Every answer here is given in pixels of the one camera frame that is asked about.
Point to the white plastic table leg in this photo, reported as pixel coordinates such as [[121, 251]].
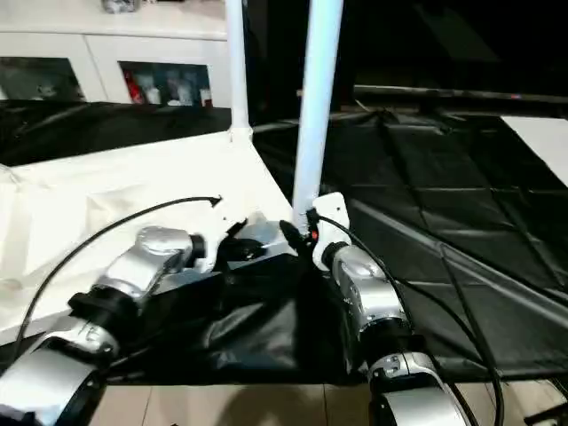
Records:
[[238, 67], [318, 98]]

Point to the white plastic table top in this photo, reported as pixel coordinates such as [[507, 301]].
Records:
[[98, 195]]

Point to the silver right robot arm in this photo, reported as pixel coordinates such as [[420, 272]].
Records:
[[373, 302]]

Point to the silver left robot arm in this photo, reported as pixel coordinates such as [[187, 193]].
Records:
[[124, 284]]

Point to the black mat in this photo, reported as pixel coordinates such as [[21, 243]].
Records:
[[461, 204]]

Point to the white bottle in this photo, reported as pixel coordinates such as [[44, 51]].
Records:
[[173, 90]]

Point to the red bottle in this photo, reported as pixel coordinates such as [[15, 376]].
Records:
[[131, 89]]

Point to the white cabinet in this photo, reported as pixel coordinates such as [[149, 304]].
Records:
[[106, 44]]

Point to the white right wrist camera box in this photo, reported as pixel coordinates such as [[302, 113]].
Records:
[[330, 217]]

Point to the silver metal rail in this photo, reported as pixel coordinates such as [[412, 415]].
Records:
[[470, 93]]

